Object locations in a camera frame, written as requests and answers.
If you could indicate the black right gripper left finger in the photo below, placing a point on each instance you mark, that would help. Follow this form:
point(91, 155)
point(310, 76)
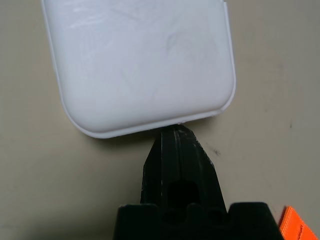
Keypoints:
point(165, 162)

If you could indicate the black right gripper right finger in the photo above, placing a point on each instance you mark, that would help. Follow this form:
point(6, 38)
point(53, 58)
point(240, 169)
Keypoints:
point(200, 165)

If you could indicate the white plastic pencil case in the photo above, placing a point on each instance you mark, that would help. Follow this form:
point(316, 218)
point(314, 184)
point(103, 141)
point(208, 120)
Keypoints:
point(140, 62)

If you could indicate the teal and orange backpack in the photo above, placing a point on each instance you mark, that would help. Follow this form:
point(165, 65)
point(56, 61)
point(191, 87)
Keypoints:
point(295, 225)

